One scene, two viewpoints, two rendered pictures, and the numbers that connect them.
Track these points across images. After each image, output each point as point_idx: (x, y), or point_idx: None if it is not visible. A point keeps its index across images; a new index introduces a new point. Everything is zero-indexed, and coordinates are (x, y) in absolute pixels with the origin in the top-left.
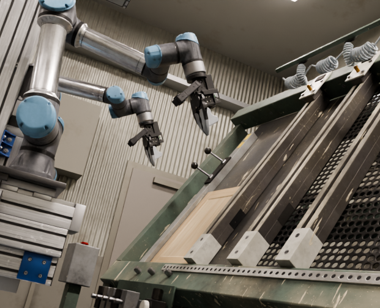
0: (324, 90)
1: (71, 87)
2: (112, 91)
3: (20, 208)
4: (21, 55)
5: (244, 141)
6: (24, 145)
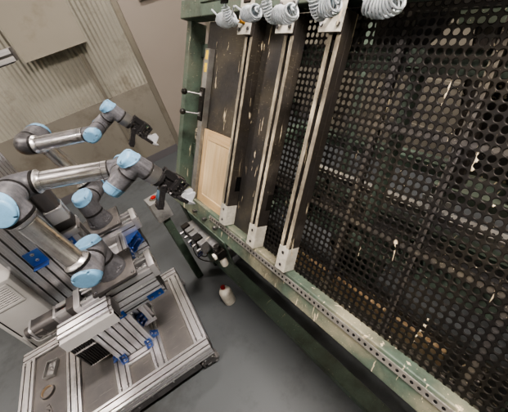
0: None
1: (55, 145)
2: (88, 137)
3: (124, 290)
4: None
5: (206, 62)
6: None
